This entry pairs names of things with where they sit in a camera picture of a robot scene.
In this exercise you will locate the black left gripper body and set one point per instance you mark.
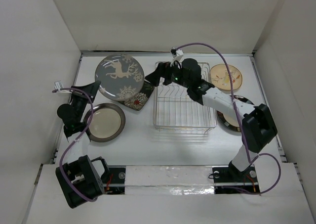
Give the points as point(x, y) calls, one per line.
point(79, 103)

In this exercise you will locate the cream plate brown rim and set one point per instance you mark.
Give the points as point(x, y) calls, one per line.
point(107, 123)

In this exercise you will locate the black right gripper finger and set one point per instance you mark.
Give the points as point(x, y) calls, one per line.
point(162, 67)
point(154, 78)

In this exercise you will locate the black floral square plate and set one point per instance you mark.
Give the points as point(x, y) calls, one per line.
point(138, 101)

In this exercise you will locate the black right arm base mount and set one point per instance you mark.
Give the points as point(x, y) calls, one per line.
point(225, 183)

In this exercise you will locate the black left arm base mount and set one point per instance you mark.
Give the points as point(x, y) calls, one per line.
point(114, 180)

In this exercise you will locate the grey reindeer round plate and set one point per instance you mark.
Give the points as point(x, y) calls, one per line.
point(121, 77)

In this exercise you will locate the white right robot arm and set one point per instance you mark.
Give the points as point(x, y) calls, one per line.
point(257, 125)

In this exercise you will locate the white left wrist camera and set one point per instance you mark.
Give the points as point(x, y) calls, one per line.
point(59, 88)

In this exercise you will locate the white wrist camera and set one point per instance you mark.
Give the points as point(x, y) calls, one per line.
point(59, 88)
point(177, 55)

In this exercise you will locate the steel wire dish rack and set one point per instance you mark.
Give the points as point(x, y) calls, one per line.
point(174, 111)

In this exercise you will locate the beige leaf pattern plate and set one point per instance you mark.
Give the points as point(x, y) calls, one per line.
point(221, 79)

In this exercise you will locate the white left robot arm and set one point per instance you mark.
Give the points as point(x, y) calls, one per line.
point(81, 179)

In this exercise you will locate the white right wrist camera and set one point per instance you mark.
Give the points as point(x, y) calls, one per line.
point(177, 55)

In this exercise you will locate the cream plate black glossy rim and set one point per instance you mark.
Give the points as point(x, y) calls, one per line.
point(229, 122)

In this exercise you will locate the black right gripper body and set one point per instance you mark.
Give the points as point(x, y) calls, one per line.
point(173, 74)

